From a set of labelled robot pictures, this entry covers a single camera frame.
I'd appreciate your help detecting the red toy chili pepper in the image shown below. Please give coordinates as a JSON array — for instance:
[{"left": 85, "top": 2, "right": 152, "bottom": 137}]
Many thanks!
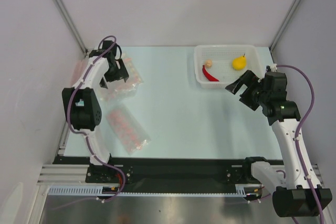
[{"left": 202, "top": 65, "right": 219, "bottom": 82}]

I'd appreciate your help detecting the clear strawberry zip bag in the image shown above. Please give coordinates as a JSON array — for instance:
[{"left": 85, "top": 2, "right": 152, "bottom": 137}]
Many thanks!
[{"left": 98, "top": 53, "right": 143, "bottom": 103}]

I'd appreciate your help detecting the aluminium frame rail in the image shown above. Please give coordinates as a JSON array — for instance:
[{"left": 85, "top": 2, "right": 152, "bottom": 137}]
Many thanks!
[{"left": 37, "top": 164, "right": 89, "bottom": 185}]

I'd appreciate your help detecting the strawberry zip bag on table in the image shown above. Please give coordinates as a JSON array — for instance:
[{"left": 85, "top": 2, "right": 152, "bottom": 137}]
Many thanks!
[{"left": 106, "top": 104, "right": 151, "bottom": 155}]

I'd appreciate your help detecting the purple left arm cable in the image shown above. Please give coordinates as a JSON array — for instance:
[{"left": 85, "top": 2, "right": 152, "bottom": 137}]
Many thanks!
[{"left": 52, "top": 35, "right": 127, "bottom": 209}]

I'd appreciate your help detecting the beige toy mushroom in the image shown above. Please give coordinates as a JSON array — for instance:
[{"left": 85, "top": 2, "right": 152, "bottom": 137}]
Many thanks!
[{"left": 205, "top": 59, "right": 213, "bottom": 68}]

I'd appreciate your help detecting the white perforated plastic basket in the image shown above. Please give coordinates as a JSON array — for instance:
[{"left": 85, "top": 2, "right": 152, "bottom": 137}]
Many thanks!
[{"left": 194, "top": 45, "right": 264, "bottom": 89}]

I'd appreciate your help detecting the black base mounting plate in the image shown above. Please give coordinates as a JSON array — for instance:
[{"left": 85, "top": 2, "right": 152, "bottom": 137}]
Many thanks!
[{"left": 52, "top": 156, "right": 287, "bottom": 194}]

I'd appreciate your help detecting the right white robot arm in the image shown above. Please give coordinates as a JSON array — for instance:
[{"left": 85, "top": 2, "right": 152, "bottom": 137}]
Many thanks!
[{"left": 225, "top": 70, "right": 332, "bottom": 223}]

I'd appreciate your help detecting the white slotted cable duct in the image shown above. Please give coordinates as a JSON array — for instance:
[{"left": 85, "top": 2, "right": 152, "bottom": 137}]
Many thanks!
[{"left": 48, "top": 185, "right": 260, "bottom": 197}]

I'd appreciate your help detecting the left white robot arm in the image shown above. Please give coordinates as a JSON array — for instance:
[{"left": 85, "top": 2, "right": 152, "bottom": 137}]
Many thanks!
[{"left": 61, "top": 35, "right": 129, "bottom": 182}]

